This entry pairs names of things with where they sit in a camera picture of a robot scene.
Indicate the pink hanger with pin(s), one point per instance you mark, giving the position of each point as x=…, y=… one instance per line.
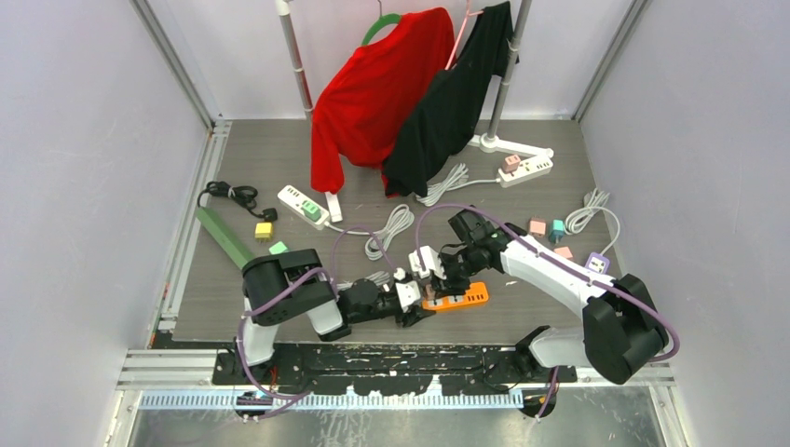
x=468, y=14

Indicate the white power strip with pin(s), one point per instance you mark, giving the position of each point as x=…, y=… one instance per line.
x=292, y=198
x=527, y=169

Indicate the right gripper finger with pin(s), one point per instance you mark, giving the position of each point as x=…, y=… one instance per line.
x=442, y=287
x=461, y=284

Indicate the clothes rack pole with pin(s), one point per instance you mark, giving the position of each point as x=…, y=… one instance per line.
x=286, y=22
x=489, y=142

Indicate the clothes rack right pole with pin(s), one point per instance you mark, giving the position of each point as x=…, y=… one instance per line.
x=489, y=142

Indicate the green plug on white strip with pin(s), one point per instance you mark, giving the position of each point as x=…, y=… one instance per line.
x=311, y=210

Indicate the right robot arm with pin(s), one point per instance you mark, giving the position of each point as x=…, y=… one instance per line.
x=620, y=330

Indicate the teal plug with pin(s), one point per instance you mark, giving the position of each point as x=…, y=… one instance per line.
x=557, y=231

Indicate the right white power strip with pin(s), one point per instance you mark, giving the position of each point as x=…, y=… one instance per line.
x=527, y=169

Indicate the pink plug on white strip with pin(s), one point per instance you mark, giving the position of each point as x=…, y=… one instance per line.
x=510, y=163

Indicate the clothes rack left pole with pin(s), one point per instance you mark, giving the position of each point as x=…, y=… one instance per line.
x=286, y=22

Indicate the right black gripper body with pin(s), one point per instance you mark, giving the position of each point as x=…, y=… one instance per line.
x=461, y=264

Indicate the left white power strip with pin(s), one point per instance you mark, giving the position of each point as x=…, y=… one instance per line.
x=292, y=198

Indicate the orange power strip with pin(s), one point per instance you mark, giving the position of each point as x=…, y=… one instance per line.
x=476, y=295

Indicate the green power strip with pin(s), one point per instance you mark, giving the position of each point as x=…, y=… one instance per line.
x=225, y=237

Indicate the yellow plug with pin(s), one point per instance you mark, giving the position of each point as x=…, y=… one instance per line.
x=263, y=231

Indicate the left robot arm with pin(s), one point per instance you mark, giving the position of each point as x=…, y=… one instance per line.
x=280, y=287

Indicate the purple power strip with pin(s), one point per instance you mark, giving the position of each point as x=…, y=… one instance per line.
x=598, y=263

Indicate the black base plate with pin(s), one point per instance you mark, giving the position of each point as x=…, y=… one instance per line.
x=390, y=370

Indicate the black shirt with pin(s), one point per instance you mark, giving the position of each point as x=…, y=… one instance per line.
x=444, y=120

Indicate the green hanger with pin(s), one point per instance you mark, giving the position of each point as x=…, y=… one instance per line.
x=385, y=21

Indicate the pink plug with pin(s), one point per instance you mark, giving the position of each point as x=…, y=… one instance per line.
x=510, y=163
x=537, y=227
x=429, y=292
x=565, y=252

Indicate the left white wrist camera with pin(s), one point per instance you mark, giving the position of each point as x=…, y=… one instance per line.
x=405, y=284

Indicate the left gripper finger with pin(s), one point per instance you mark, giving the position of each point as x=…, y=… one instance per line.
x=413, y=316
x=407, y=302

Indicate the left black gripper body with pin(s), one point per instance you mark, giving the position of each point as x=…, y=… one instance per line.
x=400, y=315

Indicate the red shirt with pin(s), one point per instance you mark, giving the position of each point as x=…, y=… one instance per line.
x=360, y=112

